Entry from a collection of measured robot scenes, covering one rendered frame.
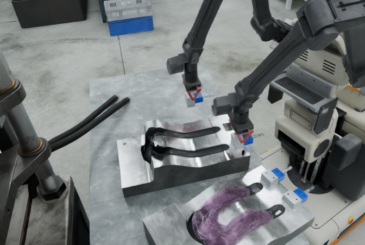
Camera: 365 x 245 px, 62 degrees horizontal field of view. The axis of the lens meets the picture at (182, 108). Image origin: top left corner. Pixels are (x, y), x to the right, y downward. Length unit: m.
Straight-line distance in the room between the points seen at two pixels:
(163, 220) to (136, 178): 0.24
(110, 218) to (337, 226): 1.20
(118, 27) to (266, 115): 2.41
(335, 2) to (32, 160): 0.98
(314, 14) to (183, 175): 0.72
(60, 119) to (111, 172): 1.76
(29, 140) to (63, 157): 1.52
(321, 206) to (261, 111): 1.21
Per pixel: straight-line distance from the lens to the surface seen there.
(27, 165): 1.13
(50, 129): 2.95
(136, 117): 1.55
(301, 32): 0.80
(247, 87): 0.98
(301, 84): 1.37
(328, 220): 1.88
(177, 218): 1.02
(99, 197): 1.25
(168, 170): 1.14
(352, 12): 0.79
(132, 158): 1.26
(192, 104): 1.40
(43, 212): 1.31
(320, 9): 0.78
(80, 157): 2.58
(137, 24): 4.33
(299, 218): 1.13
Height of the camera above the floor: 1.78
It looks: 38 degrees down
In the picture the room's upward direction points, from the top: 3 degrees counter-clockwise
